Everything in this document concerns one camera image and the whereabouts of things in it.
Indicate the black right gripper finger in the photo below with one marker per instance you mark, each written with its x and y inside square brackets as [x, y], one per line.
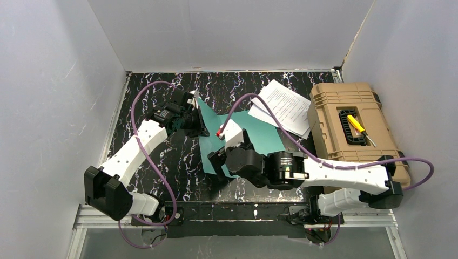
[227, 173]
[217, 160]

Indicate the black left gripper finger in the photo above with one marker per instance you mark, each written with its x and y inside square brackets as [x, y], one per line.
[197, 115]
[191, 128]

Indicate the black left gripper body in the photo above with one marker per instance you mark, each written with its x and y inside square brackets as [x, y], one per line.
[197, 118]

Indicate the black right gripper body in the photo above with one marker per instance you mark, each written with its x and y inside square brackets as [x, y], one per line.
[217, 159]

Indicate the teal paper folder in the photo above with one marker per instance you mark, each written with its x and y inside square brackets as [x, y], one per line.
[264, 136]

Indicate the white printed paper stack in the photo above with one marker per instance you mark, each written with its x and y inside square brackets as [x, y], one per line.
[289, 108]

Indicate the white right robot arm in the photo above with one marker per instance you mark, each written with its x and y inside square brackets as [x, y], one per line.
[357, 187]

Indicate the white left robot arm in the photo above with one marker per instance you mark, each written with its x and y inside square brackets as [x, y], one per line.
[105, 185]

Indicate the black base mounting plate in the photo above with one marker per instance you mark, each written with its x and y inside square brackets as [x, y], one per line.
[291, 219]

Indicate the tan plastic toolbox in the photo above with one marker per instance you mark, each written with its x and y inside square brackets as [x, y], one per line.
[334, 137]

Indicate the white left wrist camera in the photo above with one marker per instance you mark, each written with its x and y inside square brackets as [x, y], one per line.
[193, 101]

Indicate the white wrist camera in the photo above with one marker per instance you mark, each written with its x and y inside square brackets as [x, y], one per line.
[232, 134]
[193, 101]

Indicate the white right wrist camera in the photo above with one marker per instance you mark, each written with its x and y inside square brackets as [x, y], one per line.
[232, 134]

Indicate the yellow handled screwdriver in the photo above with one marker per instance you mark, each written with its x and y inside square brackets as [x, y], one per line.
[359, 128]

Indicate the aluminium frame rail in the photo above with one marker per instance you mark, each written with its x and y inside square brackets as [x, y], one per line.
[90, 218]

